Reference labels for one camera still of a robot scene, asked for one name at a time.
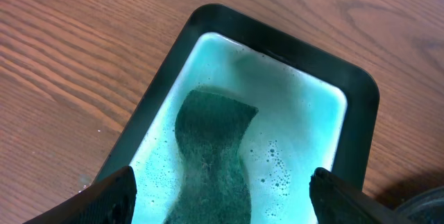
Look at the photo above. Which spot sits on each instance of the round black tray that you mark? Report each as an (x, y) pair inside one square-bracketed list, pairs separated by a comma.
[(425, 208)]

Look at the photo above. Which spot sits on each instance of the green yellow sponge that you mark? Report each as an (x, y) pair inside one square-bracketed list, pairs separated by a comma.
[(209, 129)]

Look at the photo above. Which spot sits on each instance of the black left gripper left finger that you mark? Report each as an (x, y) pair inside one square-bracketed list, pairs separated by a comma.
[(110, 201)]

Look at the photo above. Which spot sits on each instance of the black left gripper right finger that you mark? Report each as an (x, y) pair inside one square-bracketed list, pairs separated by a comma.
[(337, 202)]

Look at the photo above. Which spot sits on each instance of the rectangular black soapy water tray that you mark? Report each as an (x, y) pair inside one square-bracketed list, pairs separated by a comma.
[(314, 110)]

